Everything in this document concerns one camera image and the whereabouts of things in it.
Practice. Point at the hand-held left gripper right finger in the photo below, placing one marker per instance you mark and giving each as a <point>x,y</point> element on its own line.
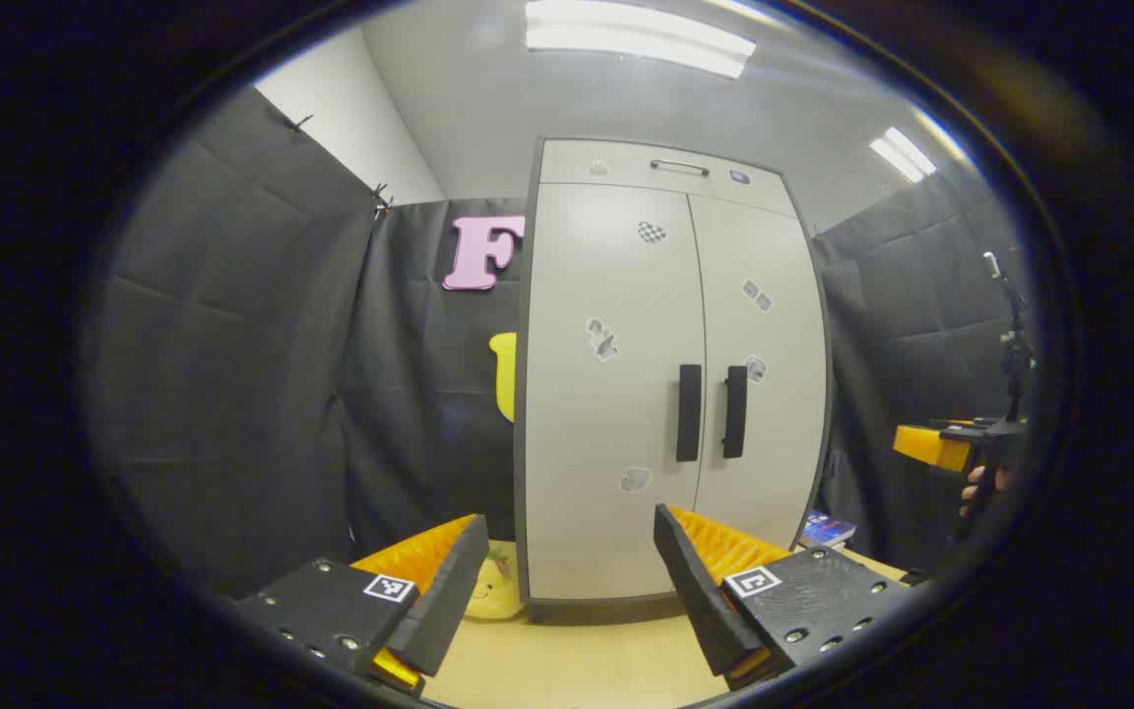
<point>700,601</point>

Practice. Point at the small ceiling light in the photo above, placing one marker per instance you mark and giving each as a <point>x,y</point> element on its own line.
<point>904,155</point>

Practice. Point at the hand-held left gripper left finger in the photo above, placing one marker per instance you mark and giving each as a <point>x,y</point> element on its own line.
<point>449,591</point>

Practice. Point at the grey double-door shoe cabinet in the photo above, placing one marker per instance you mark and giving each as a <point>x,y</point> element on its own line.
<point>616,581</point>

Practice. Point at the black backdrop clip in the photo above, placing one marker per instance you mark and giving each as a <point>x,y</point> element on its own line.
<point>297,123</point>
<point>382,200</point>

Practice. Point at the blue book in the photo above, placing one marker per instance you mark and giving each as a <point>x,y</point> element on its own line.
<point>828,530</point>

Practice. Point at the black backdrop cloth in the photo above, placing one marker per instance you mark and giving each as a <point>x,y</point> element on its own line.
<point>252,374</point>

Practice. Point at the grey cabinet door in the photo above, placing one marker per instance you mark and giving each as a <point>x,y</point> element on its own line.
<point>606,433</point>
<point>774,453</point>

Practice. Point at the long ceiling light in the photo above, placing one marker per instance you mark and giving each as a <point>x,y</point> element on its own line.
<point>636,39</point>

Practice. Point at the yellow plush toy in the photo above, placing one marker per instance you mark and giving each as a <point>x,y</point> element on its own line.
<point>493,596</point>

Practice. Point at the grey cabinet drawer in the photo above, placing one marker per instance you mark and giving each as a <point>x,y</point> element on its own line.
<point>626,167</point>

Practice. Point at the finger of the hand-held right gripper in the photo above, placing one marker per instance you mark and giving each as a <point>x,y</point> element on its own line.
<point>931,445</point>

